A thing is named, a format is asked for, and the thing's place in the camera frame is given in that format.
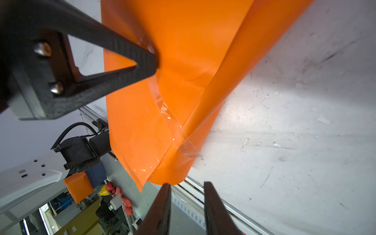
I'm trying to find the aluminium front rail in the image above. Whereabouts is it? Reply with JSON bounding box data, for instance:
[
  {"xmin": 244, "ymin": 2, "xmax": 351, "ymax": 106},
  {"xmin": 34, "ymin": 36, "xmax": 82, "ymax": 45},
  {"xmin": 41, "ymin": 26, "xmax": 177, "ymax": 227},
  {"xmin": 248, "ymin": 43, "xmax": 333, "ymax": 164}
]
[{"xmin": 78, "ymin": 105, "xmax": 275, "ymax": 235}]

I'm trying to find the orange wrapping paper sheet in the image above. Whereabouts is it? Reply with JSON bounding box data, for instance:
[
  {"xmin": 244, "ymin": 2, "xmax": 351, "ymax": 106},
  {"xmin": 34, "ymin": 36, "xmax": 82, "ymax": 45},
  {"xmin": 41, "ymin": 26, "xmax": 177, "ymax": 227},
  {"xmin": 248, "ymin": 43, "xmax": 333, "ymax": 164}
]
[{"xmin": 101, "ymin": 1, "xmax": 310, "ymax": 191}]

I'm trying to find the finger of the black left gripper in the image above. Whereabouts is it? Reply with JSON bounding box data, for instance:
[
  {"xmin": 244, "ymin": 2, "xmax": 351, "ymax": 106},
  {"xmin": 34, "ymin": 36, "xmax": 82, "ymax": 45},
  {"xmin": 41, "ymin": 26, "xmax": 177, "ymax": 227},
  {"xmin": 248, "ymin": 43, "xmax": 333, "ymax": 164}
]
[{"xmin": 1, "ymin": 1, "xmax": 157, "ymax": 120}]

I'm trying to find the black corrugated cable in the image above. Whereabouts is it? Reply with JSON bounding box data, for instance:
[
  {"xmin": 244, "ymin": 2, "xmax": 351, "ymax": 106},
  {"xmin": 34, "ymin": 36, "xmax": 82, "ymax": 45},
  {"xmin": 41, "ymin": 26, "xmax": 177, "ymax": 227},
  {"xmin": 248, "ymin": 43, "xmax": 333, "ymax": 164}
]
[{"xmin": 50, "ymin": 121, "xmax": 99, "ymax": 150}]

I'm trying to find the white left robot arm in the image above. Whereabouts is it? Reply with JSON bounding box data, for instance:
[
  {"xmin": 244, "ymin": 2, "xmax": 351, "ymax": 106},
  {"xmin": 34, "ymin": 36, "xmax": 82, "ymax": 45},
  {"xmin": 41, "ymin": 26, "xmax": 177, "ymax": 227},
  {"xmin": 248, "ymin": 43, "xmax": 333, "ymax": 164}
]
[{"xmin": 1, "ymin": 1, "xmax": 157, "ymax": 206}]

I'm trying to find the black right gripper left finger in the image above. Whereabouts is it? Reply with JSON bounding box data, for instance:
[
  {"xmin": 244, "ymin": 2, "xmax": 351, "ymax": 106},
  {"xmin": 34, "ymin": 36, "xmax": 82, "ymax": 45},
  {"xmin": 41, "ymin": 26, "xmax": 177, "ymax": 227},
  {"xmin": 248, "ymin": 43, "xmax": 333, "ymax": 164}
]
[{"xmin": 135, "ymin": 183, "xmax": 171, "ymax": 235}]

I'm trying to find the clear tape strip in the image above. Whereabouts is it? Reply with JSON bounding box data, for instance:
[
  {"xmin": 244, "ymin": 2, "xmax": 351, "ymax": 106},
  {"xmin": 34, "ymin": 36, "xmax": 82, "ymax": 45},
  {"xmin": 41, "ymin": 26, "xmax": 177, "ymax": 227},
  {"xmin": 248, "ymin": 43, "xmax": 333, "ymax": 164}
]
[{"xmin": 149, "ymin": 82, "xmax": 200, "ymax": 158}]

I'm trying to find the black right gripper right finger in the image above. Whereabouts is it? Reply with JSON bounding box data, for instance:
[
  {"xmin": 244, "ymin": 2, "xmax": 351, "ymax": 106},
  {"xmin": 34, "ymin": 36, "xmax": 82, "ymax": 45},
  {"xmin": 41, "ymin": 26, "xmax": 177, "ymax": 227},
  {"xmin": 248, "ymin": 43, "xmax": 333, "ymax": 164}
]
[{"xmin": 204, "ymin": 182, "xmax": 242, "ymax": 235}]

